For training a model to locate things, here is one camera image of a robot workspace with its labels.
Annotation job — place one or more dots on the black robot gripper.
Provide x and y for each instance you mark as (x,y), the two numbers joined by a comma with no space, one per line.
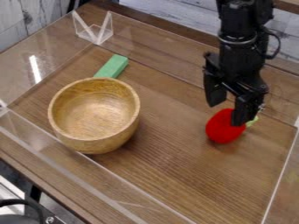
(233,71)

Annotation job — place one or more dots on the light wooden bowl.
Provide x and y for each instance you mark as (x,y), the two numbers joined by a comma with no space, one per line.
(94,114)

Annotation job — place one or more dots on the clear acrylic corner bracket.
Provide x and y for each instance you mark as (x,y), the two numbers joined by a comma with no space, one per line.
(94,33)

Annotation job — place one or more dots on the black metal table leg bracket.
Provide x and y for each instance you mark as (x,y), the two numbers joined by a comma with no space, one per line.
(39,212)

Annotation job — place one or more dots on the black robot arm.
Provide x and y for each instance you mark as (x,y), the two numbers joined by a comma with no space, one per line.
(244,18)

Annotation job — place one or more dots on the green rectangular block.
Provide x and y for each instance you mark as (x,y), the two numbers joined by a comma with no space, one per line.
(114,67)

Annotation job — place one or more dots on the red felt fruit green stem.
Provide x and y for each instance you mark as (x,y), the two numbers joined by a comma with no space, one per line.
(220,129)

